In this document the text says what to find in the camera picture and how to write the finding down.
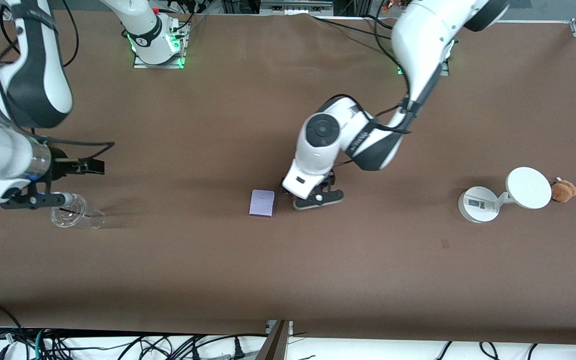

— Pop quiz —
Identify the brown plush toy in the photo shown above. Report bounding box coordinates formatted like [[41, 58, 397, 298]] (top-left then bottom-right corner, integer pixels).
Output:
[[550, 177, 576, 203]]

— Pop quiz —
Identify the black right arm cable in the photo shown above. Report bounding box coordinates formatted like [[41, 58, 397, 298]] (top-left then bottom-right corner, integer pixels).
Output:
[[0, 0, 116, 161]]

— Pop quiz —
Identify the small lavender box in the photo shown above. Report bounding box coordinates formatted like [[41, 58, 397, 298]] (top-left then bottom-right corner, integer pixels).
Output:
[[249, 189, 276, 218]]

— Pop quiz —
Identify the black cable across table edge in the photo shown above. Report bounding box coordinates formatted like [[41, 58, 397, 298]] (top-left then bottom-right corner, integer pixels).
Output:
[[310, 16, 400, 42]]

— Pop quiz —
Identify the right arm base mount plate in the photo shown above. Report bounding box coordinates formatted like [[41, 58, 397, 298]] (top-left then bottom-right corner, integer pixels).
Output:
[[133, 20, 192, 70]]

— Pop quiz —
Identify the dark table support beam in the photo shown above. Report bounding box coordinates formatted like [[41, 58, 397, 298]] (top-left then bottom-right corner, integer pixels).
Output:
[[255, 320, 291, 360]]

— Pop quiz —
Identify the white round-headed stand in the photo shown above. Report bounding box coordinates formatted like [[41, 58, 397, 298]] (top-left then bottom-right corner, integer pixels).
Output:
[[458, 166, 553, 224]]

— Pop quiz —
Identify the brown table cover sheet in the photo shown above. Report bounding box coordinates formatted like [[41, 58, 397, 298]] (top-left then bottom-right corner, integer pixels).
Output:
[[0, 10, 576, 346]]

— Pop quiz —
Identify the clear plastic cup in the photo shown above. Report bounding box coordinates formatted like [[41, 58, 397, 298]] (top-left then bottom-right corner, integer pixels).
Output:
[[50, 193, 106, 230]]

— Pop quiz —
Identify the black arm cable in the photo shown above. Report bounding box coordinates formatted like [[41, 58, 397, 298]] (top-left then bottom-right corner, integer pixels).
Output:
[[325, 15, 415, 136], [0, 0, 116, 161]]

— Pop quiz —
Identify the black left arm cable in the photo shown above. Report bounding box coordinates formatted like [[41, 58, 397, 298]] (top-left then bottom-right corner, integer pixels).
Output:
[[325, 15, 415, 136]]

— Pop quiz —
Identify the grey equipment box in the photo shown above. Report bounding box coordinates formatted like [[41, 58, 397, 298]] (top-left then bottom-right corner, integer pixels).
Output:
[[260, 0, 335, 14]]

